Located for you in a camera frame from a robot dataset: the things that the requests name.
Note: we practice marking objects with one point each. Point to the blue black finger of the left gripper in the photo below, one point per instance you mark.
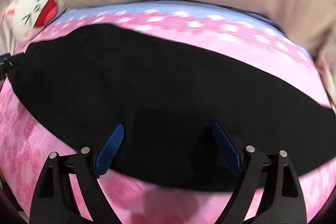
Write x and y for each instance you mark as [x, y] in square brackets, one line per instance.
[5, 65]

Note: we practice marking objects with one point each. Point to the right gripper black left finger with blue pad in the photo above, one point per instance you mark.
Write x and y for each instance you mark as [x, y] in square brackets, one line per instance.
[54, 199]

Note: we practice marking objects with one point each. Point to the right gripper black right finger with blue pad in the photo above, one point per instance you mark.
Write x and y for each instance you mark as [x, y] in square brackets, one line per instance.
[282, 198]

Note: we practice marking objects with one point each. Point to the black pants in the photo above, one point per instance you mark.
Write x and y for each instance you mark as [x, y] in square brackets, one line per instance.
[168, 97]

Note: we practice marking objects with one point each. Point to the pink rose bed sheet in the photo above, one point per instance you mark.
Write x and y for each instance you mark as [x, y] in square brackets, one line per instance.
[25, 143]

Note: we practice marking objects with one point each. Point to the white cat face pillow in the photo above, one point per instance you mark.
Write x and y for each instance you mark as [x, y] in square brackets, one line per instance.
[27, 18]

